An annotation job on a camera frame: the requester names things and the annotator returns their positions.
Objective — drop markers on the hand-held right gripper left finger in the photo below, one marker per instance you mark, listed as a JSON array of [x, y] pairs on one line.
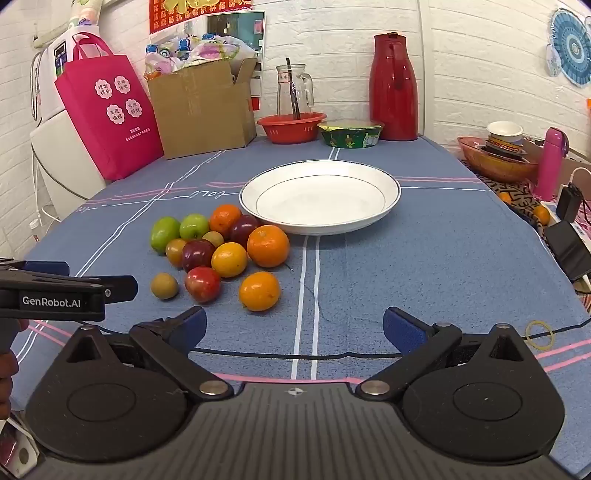
[[191, 325]]

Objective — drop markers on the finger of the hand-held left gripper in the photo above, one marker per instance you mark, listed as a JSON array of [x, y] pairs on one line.
[[117, 288], [46, 267]]

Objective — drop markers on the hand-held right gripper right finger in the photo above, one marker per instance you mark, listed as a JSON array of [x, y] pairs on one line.
[[401, 328]]

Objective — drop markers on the red apple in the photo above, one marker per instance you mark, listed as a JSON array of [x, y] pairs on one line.
[[202, 284]]

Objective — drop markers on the small tan green fruit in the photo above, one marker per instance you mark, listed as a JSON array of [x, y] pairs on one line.
[[164, 285], [213, 238]]

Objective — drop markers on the small red orange fruit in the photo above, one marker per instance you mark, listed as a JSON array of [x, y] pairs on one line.
[[174, 253]]

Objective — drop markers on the dark red plum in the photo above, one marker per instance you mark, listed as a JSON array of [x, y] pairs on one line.
[[244, 229], [197, 254]]

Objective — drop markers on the green mango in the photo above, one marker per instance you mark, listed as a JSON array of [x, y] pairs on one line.
[[194, 226], [165, 234]]

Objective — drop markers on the yellow orange mandarin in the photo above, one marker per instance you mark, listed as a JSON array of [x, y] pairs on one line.
[[229, 259]]

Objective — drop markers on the white plate with blue rim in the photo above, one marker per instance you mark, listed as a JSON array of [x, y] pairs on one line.
[[318, 196]]

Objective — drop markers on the person's left hand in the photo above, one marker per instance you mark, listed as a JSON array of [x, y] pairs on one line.
[[7, 383]]

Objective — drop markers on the blue striped tablecloth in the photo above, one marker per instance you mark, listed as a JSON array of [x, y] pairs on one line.
[[438, 267]]

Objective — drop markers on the white appliance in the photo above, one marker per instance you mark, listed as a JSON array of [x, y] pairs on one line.
[[60, 157]]

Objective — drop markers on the yellow rubber band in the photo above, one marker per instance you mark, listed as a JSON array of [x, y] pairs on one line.
[[527, 330]]

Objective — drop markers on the white plastic object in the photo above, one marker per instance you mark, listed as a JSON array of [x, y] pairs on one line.
[[14, 447]]

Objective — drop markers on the small orange mandarin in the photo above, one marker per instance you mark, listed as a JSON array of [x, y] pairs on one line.
[[505, 197], [541, 215]]

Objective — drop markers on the pink box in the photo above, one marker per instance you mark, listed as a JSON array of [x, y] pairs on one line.
[[106, 110]]

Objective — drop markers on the brown black patterned cloth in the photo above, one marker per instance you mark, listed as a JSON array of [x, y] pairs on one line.
[[521, 196]]

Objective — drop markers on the black flat device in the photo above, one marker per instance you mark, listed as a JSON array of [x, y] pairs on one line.
[[565, 249]]

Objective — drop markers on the pink patterned cloth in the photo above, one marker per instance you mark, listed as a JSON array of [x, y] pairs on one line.
[[584, 297]]

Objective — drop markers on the amber glass bowl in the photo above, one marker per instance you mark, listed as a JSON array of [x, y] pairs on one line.
[[496, 166]]

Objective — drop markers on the white water purifier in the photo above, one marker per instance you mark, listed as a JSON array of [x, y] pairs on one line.
[[51, 69]]

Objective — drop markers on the green foil bowl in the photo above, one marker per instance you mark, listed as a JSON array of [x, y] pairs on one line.
[[351, 136]]

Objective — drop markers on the black charger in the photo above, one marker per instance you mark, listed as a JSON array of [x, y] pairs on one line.
[[569, 205]]

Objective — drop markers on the dark patterned dish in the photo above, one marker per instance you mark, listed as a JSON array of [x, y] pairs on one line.
[[505, 148]]

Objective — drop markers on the red plastic basket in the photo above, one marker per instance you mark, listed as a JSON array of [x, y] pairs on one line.
[[291, 129]]

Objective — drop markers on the white cup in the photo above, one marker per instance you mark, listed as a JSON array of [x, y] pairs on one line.
[[505, 131]]

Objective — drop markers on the pink bottle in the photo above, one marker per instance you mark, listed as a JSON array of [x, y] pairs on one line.
[[551, 161]]

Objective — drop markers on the red thermos jug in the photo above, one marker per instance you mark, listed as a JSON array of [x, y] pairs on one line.
[[392, 87]]

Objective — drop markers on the glass pitcher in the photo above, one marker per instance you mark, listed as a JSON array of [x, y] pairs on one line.
[[302, 94]]

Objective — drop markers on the black stick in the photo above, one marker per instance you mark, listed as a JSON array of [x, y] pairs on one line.
[[292, 87]]

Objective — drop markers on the floral rolled cloth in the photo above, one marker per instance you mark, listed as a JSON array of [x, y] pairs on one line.
[[87, 9]]

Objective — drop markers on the small blue paper fan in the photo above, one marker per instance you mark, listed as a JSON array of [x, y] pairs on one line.
[[552, 60]]

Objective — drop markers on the large blue paper fan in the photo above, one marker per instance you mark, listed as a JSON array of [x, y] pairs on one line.
[[572, 46]]

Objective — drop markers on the red wall poster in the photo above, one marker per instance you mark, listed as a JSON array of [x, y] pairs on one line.
[[198, 14]]

